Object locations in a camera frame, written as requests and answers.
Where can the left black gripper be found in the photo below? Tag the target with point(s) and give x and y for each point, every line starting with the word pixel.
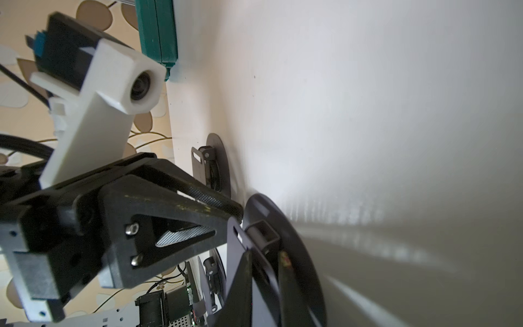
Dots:
pixel 125 222

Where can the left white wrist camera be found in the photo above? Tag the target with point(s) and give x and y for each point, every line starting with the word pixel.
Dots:
pixel 98 85

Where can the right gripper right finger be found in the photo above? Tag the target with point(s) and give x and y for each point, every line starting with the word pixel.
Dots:
pixel 293 307

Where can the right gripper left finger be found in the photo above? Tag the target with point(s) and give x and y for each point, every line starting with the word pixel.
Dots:
pixel 238 306

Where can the grey phone stand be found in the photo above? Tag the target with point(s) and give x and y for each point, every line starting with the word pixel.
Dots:
pixel 210 165
pixel 271 279
pixel 212 281

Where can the green plastic tool case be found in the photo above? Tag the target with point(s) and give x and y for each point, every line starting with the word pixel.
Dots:
pixel 158 32

